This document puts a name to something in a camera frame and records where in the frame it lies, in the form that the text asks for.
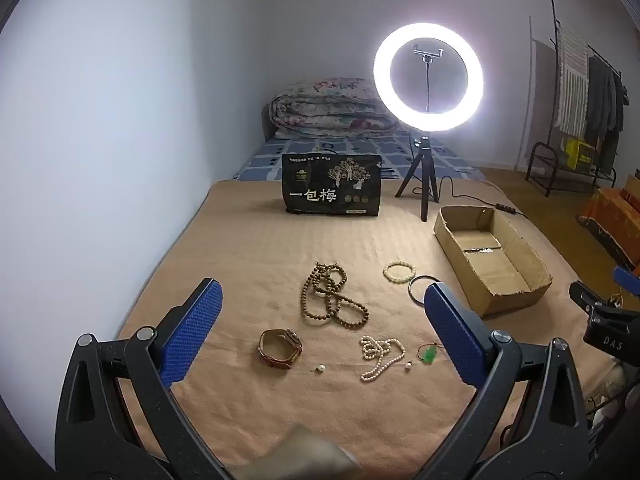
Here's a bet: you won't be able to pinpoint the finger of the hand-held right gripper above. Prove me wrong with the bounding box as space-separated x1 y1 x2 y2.
613 266 640 293
569 281 610 322

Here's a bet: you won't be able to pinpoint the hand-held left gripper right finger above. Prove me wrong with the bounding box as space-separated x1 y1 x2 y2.
423 281 593 480

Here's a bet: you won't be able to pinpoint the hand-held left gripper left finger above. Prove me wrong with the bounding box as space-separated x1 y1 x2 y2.
55 277 236 480

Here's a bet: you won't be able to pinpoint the thin dark bangle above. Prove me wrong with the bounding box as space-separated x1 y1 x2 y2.
408 274 441 307

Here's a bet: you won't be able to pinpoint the brown cardboard box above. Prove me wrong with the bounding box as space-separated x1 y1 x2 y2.
433 205 553 318

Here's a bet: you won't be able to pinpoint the white pearl necklace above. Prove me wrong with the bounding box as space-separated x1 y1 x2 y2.
359 337 407 382

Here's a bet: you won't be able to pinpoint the cream bead bracelet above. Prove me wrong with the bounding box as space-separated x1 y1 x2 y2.
383 260 417 284

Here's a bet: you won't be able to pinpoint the brown strap wristwatch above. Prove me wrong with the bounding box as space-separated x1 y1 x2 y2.
258 328 303 370

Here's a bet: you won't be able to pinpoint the wooden bead necklace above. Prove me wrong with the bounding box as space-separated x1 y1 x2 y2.
300 261 371 332

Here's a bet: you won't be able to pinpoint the orange box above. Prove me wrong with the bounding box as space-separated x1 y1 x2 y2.
582 187 640 257

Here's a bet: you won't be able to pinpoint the black metal shoe rack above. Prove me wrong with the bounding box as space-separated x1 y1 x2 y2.
525 141 617 198

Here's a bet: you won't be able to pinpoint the yellow box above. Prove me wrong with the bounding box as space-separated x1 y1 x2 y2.
565 137 597 168

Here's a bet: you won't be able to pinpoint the dark hanging clothes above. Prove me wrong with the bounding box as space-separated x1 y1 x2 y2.
585 55 627 176

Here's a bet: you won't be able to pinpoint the black tripod stand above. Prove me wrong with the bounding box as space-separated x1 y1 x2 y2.
395 62 441 223

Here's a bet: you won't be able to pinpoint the black snack bag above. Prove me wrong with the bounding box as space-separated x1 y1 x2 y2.
281 153 383 218

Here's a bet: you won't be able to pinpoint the striped white knit cloth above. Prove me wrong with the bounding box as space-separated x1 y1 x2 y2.
555 22 592 138

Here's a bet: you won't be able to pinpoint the folded floral quilt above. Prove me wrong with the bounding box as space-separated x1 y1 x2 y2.
267 78 401 139

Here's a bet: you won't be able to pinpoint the black clothes rack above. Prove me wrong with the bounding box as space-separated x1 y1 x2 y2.
530 0 631 196

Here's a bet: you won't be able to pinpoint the phone clamp holder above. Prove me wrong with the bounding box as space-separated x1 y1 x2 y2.
412 45 445 64

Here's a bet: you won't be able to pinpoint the black power cable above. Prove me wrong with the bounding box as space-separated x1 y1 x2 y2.
436 176 528 220

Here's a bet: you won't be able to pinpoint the white ring light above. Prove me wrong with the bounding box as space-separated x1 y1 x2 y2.
373 22 484 117

